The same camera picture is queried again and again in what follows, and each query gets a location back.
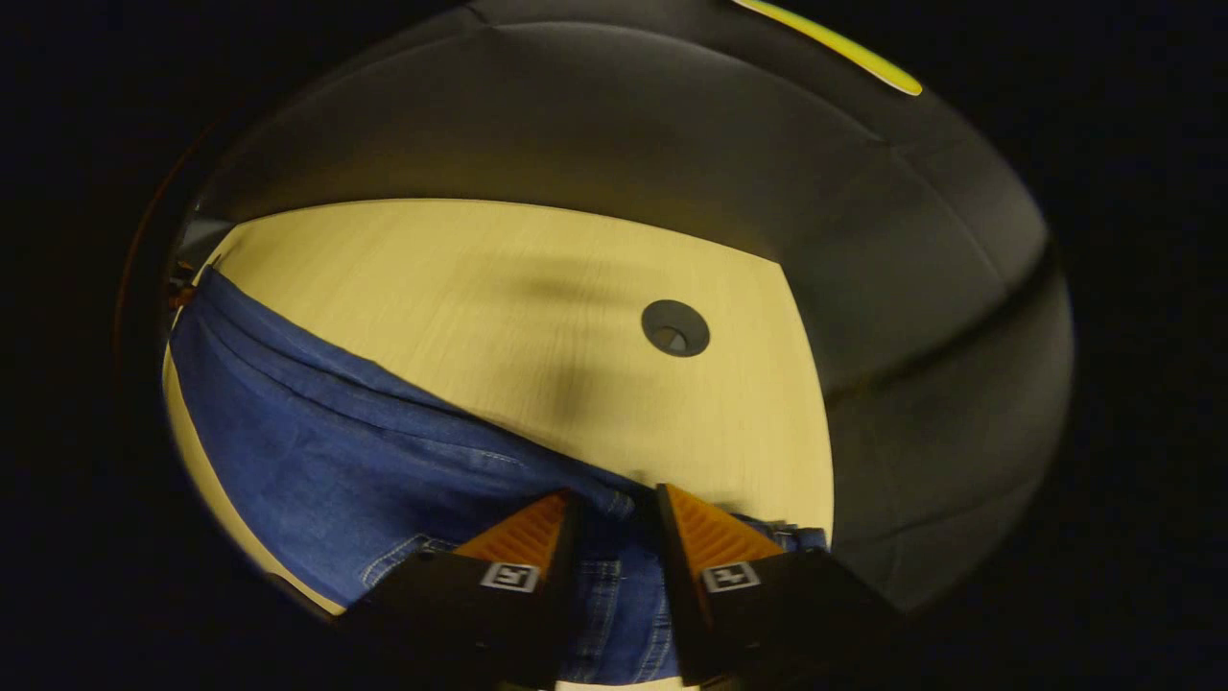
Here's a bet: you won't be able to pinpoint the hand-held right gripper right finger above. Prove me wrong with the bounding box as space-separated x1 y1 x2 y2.
655 483 908 688

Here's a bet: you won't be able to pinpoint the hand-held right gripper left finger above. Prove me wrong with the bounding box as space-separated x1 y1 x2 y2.
331 488 584 691

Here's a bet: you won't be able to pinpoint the blue denim jeans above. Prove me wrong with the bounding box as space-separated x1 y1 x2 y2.
168 267 828 684

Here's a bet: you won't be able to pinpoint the black backdrop cloth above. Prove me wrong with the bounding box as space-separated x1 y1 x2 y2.
168 0 1075 615

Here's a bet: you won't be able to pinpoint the black table cable grommet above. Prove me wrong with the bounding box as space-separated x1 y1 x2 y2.
641 298 711 358

